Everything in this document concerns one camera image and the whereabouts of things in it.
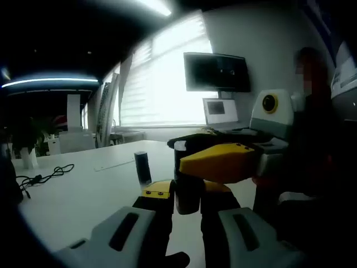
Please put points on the black wall monitor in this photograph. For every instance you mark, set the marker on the black wall monitor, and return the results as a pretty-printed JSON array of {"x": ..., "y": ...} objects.
[{"x": 216, "y": 72}]

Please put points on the white chest device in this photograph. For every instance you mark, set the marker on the white chest device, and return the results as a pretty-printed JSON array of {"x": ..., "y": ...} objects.
[{"x": 346, "y": 81}]

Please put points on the white chair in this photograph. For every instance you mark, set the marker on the white chair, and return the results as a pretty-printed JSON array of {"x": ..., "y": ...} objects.
[{"x": 295, "y": 196}]

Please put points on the white window blinds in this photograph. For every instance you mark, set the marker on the white window blinds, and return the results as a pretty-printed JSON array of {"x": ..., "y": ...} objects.
[{"x": 173, "y": 83}]

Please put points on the person in black shirt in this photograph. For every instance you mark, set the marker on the person in black shirt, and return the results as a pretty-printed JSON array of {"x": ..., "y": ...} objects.
[{"x": 320, "y": 181}]

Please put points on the grey sink with faucet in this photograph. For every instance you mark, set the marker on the grey sink with faucet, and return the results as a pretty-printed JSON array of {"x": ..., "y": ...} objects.
[{"x": 125, "y": 136}]

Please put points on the long ceiling light strip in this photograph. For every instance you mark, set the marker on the long ceiling light strip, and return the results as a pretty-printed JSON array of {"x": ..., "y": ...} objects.
[
  {"x": 157, "y": 7},
  {"x": 50, "y": 83}
]

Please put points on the green potted plant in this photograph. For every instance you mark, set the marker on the green potted plant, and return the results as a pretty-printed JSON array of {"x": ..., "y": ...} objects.
[{"x": 29, "y": 159}]

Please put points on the tall dark cosmetic bottle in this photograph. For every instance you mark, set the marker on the tall dark cosmetic bottle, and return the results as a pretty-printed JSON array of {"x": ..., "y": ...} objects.
[{"x": 145, "y": 176}]

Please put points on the small white-framed screen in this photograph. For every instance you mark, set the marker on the small white-framed screen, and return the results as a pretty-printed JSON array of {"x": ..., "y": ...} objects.
[{"x": 220, "y": 110}]

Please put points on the white table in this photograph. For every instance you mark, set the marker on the white table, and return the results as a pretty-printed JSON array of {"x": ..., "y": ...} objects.
[{"x": 83, "y": 201}]

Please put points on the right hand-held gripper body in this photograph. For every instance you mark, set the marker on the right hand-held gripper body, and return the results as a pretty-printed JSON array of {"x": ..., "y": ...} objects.
[{"x": 274, "y": 120}]

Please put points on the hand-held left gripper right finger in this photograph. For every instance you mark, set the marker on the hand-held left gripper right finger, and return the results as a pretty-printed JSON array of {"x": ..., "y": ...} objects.
[{"x": 242, "y": 245}]

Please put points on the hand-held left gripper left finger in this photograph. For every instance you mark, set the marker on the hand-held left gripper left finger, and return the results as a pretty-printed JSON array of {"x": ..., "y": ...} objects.
[{"x": 125, "y": 240}]

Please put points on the person's left hand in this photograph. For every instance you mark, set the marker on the person's left hand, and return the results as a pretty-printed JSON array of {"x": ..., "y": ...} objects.
[{"x": 177, "y": 259}]

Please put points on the white low cabinet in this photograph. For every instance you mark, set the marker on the white low cabinet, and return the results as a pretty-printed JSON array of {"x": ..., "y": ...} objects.
[{"x": 76, "y": 142}]

